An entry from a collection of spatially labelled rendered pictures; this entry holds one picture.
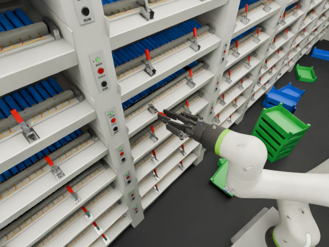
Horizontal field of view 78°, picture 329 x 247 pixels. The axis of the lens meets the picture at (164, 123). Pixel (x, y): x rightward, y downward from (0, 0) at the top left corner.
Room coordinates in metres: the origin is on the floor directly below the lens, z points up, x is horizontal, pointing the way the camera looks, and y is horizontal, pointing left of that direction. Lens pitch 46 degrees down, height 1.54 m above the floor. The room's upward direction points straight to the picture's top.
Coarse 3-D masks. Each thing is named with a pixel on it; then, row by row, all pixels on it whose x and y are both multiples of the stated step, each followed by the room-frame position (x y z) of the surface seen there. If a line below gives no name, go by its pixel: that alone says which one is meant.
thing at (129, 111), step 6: (198, 66) 0.97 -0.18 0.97; (186, 72) 0.91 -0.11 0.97; (192, 72) 0.93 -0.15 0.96; (198, 72) 0.95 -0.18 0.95; (180, 78) 0.86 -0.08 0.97; (168, 84) 0.81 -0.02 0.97; (174, 84) 0.83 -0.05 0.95; (180, 84) 0.84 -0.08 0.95; (162, 90) 0.76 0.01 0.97; (150, 96) 0.72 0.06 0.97; (156, 96) 0.74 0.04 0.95; (162, 96) 0.75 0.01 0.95; (138, 102) 0.67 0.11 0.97; (144, 102) 0.68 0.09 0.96; (132, 108) 0.64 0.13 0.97; (138, 108) 0.66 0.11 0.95; (144, 108) 0.66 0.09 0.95; (126, 114) 0.61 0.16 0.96
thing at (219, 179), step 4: (224, 164) 0.94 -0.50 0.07; (220, 168) 0.90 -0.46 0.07; (224, 168) 0.91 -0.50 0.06; (216, 172) 0.86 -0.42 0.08; (220, 172) 0.88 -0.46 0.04; (224, 172) 0.88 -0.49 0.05; (212, 176) 0.83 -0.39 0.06; (216, 176) 0.85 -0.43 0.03; (220, 176) 0.85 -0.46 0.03; (224, 176) 0.84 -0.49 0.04; (212, 180) 0.80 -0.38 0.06; (216, 180) 0.82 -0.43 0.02; (220, 180) 0.82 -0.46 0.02; (224, 180) 0.81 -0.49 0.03; (216, 184) 0.77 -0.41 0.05; (220, 184) 0.79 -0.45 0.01; (224, 184) 0.78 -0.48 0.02; (220, 188) 0.74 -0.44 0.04; (232, 196) 0.67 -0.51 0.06
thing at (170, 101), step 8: (208, 64) 1.00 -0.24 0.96; (200, 72) 0.96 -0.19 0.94; (208, 72) 0.97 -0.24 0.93; (184, 80) 0.88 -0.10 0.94; (200, 80) 0.90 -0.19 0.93; (208, 80) 0.93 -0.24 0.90; (184, 88) 0.83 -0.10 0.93; (192, 88) 0.84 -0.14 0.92; (160, 96) 0.75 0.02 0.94; (168, 96) 0.76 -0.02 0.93; (176, 96) 0.77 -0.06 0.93; (184, 96) 0.78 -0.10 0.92; (160, 104) 0.71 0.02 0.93; (168, 104) 0.71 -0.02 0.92; (176, 104) 0.76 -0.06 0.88; (136, 112) 0.64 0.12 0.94; (144, 112) 0.65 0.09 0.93; (136, 120) 0.60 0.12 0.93; (144, 120) 0.61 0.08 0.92; (152, 120) 0.64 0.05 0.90; (128, 128) 0.52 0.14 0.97; (136, 128) 0.57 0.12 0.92; (128, 136) 0.54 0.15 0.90
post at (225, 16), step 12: (228, 0) 0.97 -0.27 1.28; (216, 12) 1.00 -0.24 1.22; (228, 12) 0.97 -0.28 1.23; (228, 24) 0.99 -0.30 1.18; (228, 36) 1.01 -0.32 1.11; (216, 48) 0.98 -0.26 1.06; (228, 48) 1.03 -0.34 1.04; (216, 60) 0.97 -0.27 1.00; (216, 72) 0.98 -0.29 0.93; (216, 96) 1.02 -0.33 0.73; (204, 108) 0.98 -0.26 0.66
